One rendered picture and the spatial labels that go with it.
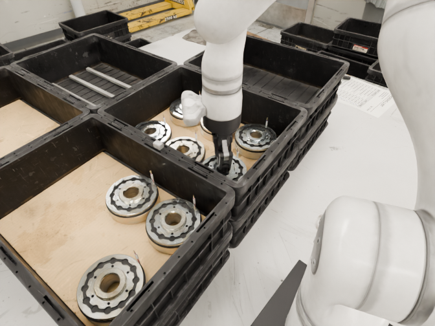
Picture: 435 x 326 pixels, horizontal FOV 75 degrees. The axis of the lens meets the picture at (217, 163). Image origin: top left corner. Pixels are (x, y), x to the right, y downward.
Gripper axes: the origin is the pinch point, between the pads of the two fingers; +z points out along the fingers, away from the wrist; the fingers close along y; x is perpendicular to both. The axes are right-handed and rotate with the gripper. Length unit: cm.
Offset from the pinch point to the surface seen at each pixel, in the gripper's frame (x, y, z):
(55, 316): 24.8, -30.9, -7.4
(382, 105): -68, 38, 16
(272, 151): -9.3, -5.8, -7.3
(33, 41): 168, 298, 81
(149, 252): 15.8, -18.5, 2.6
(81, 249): 28.0, -16.2, 2.6
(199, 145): 4.5, 5.8, -0.3
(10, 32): 182, 288, 67
